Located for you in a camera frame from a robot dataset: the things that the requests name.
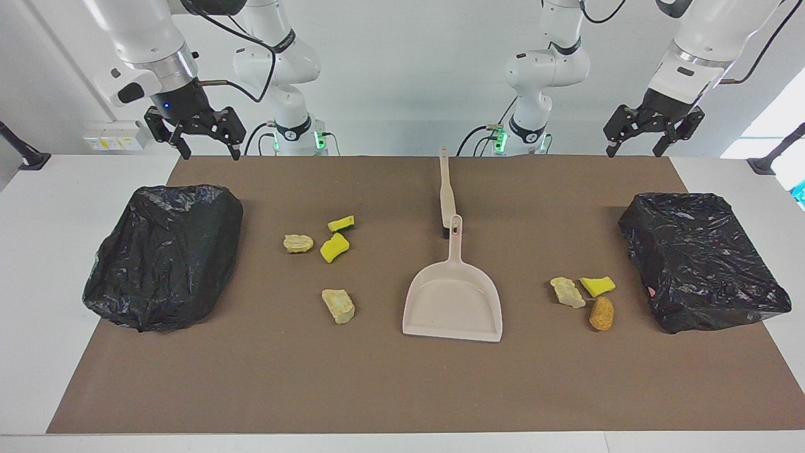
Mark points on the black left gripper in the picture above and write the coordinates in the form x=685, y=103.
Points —
x=660, y=108

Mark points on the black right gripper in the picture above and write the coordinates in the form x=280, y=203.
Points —
x=185, y=104

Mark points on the round beige foam piece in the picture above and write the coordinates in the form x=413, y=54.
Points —
x=298, y=243

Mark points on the yellow sponge with green edge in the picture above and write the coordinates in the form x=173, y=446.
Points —
x=341, y=223

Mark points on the yellow sponge wedge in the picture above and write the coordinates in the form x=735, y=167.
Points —
x=597, y=286

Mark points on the curved yellow sponge piece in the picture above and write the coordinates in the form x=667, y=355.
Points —
x=334, y=248

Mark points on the pale beige sponge chunk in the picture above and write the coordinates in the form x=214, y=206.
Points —
x=567, y=292

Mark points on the orange-brown sponge lump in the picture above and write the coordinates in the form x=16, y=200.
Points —
x=602, y=313

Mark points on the beige hand brush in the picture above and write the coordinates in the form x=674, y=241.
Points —
x=446, y=195

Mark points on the large beige sponge chunk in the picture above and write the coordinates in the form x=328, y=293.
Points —
x=338, y=306

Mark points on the beige plastic dustpan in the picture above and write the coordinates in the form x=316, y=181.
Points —
x=453, y=308

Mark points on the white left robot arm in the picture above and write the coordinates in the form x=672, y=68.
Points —
x=541, y=69

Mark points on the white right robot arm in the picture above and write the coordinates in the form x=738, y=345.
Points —
x=144, y=38

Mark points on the black bag-lined bin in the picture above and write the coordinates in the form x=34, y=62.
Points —
x=704, y=264
x=163, y=283

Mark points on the teal object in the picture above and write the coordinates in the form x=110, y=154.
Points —
x=800, y=194

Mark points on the brown table mat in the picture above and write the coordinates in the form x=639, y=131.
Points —
x=377, y=390

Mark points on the white wall socket box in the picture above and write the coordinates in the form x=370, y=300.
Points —
x=116, y=135

